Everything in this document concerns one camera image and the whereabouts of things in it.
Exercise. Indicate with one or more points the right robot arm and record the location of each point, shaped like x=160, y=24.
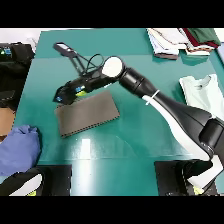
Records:
x=173, y=111

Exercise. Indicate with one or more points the white garment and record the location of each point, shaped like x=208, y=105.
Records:
x=163, y=41

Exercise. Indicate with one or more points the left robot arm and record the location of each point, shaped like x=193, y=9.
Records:
x=20, y=185

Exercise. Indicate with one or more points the brown garment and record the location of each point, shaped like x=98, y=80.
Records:
x=88, y=115

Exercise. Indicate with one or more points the white T-shirt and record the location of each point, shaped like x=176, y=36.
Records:
x=203, y=95

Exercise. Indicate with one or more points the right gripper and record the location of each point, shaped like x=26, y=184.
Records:
x=78, y=88

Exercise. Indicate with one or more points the blue garment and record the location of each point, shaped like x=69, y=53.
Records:
x=18, y=150

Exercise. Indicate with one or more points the brown cardboard box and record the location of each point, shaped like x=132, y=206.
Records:
x=6, y=121

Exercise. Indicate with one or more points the dark red garment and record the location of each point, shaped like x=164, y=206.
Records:
x=200, y=45

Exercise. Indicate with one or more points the dark green garment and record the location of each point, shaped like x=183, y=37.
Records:
x=206, y=34

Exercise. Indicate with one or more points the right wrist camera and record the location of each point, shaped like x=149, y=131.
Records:
x=64, y=48

